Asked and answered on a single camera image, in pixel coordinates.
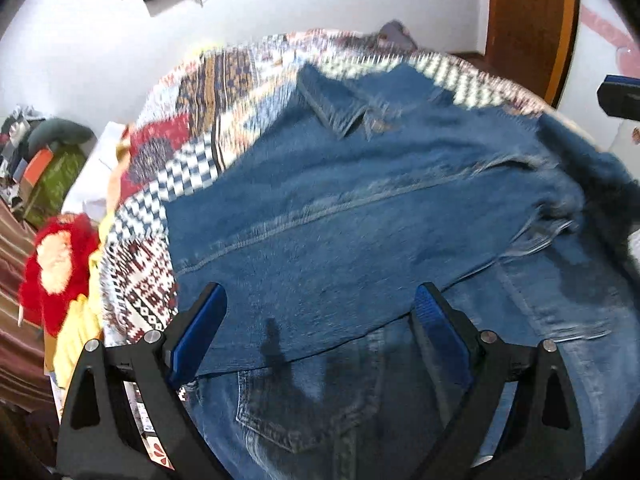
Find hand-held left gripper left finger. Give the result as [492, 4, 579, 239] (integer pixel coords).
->
[56, 281, 231, 480]

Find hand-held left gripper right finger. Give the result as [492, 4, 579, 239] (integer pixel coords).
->
[412, 282, 587, 480]

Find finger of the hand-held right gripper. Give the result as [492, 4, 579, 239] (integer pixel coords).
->
[596, 74, 640, 122]

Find blue denim jeans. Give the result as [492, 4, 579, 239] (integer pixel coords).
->
[186, 240, 640, 480]

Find blue denim jacket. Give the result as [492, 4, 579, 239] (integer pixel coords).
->
[167, 62, 640, 377]

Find wooden door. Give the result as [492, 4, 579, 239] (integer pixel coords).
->
[481, 0, 582, 109]

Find yellow cloth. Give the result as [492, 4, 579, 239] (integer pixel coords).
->
[52, 207, 123, 392]

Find red plush toy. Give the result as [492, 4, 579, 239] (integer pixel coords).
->
[19, 212, 102, 337]

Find striped curtain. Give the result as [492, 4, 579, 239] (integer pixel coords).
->
[0, 199, 57, 413]

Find white bed sheet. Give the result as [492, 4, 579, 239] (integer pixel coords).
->
[62, 121, 135, 222]

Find green bag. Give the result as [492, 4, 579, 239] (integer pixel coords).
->
[22, 146, 89, 229]

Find orange box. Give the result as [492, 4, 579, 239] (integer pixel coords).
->
[22, 151, 54, 187]

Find grey purple bag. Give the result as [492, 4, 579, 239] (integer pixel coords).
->
[376, 20, 419, 52]

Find patchwork patterned blanket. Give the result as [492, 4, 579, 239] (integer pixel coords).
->
[99, 27, 568, 361]

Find dark grey cushion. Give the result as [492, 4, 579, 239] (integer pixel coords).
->
[27, 118, 97, 159]

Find pile of clutter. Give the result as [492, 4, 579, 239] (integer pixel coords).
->
[0, 105, 48, 201]

